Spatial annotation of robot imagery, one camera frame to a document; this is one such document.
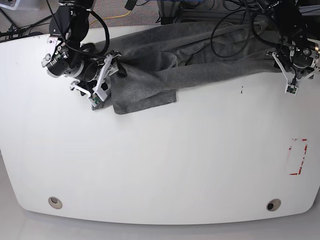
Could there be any left table cable grommet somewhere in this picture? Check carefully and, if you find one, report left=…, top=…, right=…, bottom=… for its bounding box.
left=48, top=196, right=63, bottom=210

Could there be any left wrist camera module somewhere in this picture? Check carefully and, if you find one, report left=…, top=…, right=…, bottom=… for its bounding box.
left=285, top=84, right=299, bottom=96

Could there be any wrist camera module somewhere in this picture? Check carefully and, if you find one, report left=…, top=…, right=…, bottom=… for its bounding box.
left=285, top=84, right=299, bottom=96
left=88, top=90, right=108, bottom=107

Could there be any right table cable grommet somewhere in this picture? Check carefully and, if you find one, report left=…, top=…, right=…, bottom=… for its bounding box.
left=266, top=198, right=282, bottom=212

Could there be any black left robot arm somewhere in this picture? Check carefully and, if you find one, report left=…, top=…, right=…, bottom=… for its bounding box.
left=257, top=0, right=320, bottom=94

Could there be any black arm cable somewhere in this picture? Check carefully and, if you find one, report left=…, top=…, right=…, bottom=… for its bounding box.
left=210, top=9, right=278, bottom=59
left=87, top=9, right=111, bottom=56

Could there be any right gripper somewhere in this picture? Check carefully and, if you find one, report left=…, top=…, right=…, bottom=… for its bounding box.
left=41, top=36, right=128, bottom=98

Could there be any grey T-shirt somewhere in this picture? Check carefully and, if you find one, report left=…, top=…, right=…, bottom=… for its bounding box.
left=97, top=22, right=277, bottom=115

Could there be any black tripod stand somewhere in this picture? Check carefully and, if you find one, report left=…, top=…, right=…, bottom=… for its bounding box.
left=0, top=9, right=52, bottom=43

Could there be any yellow cable on floor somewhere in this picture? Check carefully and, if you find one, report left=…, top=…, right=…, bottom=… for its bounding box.
left=88, top=9, right=132, bottom=27

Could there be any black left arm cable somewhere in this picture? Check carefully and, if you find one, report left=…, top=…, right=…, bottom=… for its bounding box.
left=210, top=9, right=278, bottom=59

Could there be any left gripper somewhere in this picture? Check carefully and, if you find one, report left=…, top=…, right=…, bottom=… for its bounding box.
left=266, top=39, right=320, bottom=87

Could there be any aluminium frame post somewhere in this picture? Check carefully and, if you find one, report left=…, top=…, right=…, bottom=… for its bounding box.
left=157, top=0, right=182, bottom=25

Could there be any red tape rectangle marking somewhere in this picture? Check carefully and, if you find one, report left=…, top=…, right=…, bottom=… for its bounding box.
left=286, top=138, right=308, bottom=176

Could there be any table cable grommet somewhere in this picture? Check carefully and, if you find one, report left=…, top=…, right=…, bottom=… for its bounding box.
left=48, top=196, right=63, bottom=210
left=266, top=198, right=282, bottom=212

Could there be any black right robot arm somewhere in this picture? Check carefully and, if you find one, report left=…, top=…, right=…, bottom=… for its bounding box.
left=41, top=0, right=127, bottom=106

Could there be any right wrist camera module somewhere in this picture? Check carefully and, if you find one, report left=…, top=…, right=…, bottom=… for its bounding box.
left=88, top=90, right=108, bottom=107

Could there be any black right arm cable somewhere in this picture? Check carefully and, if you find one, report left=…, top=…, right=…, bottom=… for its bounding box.
left=87, top=9, right=111, bottom=56

